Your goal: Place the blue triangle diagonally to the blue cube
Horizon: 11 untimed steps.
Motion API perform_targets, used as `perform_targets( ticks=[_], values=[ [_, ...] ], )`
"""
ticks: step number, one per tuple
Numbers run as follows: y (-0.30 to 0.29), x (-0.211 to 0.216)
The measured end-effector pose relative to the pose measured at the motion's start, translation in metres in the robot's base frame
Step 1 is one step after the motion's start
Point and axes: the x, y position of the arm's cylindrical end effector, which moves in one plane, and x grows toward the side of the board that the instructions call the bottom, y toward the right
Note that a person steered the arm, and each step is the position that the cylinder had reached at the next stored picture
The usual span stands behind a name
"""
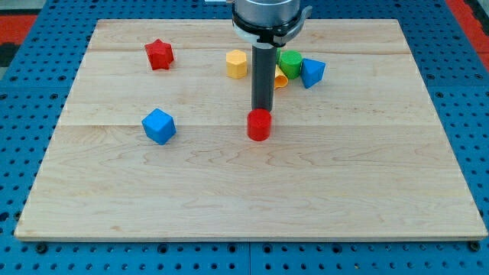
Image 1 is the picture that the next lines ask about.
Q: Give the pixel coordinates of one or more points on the green cylinder block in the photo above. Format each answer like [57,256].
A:
[291,63]

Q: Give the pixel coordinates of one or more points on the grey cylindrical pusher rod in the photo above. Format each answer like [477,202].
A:
[262,77]

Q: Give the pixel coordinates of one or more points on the blue cube block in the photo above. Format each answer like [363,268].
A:
[159,126]

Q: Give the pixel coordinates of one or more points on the blue triangle block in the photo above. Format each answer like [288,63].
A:
[312,72]

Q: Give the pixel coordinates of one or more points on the yellow heart block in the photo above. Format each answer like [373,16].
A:
[280,78]

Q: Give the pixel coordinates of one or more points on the red cylinder block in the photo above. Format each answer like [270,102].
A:
[259,124]

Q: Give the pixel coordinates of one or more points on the red star block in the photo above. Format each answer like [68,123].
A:
[159,54]

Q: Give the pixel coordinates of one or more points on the light wooden board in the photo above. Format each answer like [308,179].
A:
[360,156]

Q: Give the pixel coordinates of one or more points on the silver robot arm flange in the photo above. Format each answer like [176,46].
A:
[269,23]

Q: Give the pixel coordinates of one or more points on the yellow hexagon block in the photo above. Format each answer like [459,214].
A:
[236,64]

